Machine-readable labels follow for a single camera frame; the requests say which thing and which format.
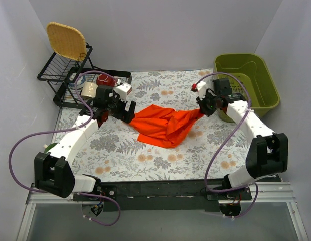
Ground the dark red bowl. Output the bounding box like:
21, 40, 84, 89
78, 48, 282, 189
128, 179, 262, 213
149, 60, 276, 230
96, 74, 116, 87

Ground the black mounting base plate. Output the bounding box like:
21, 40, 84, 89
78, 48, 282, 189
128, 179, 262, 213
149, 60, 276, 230
72, 177, 253, 213

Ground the olive green plastic tub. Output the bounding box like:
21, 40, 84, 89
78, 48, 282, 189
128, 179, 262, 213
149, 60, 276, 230
214, 54, 280, 117

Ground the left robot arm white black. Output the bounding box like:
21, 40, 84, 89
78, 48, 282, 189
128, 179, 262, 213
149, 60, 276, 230
34, 83, 136, 201

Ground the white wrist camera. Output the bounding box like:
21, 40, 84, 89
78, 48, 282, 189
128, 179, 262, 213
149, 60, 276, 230
113, 83, 132, 102
191, 81, 209, 100

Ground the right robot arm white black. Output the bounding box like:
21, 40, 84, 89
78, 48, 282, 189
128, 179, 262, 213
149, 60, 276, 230
192, 74, 288, 200

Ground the floral patterned table cloth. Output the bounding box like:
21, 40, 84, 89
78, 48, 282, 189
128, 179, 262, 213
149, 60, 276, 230
71, 70, 249, 181

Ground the black wire dish rack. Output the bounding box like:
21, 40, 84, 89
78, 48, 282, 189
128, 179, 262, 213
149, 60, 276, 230
37, 44, 132, 109

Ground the blue white patterned bowl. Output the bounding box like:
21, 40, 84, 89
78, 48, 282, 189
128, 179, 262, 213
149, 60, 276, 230
68, 73, 86, 90

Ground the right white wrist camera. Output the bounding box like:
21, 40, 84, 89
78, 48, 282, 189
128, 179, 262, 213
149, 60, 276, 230
191, 81, 209, 100

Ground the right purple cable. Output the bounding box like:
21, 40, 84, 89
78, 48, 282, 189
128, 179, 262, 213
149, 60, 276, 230
192, 72, 259, 218

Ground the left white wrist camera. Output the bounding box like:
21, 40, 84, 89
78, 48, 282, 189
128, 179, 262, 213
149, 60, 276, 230
113, 83, 132, 102

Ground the aluminium rail frame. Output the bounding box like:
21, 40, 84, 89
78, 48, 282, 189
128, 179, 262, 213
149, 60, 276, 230
18, 179, 308, 240

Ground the green cup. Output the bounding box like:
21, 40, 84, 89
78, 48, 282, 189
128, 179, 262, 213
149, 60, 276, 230
44, 143, 57, 154

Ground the purple cable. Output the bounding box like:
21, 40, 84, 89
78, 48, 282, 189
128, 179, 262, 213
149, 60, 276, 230
192, 72, 259, 218
9, 70, 121, 226

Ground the cream ceramic mug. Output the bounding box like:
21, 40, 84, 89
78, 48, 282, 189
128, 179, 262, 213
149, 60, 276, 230
80, 82, 98, 99

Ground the woven yellow rattan tray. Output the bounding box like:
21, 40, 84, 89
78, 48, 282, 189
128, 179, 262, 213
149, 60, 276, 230
46, 22, 87, 61

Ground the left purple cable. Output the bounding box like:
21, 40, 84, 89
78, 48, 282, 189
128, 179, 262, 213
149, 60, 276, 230
9, 70, 121, 226

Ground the orange t shirt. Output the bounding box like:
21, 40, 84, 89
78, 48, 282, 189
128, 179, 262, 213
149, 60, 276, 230
129, 105, 203, 148

